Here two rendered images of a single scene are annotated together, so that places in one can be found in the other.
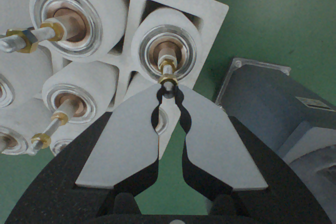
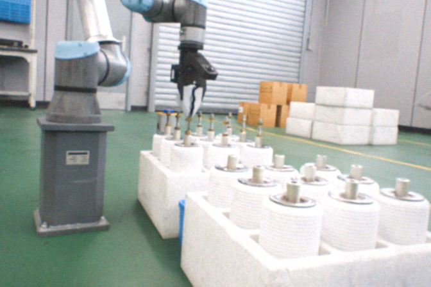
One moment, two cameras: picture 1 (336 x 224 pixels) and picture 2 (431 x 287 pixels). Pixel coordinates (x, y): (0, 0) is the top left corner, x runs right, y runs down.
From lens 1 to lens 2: 1.06 m
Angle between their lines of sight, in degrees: 61
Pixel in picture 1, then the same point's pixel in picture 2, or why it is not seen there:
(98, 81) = (205, 149)
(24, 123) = not seen: hidden behind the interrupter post
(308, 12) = (59, 258)
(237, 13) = (130, 242)
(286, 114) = (102, 146)
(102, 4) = (218, 149)
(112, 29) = (211, 148)
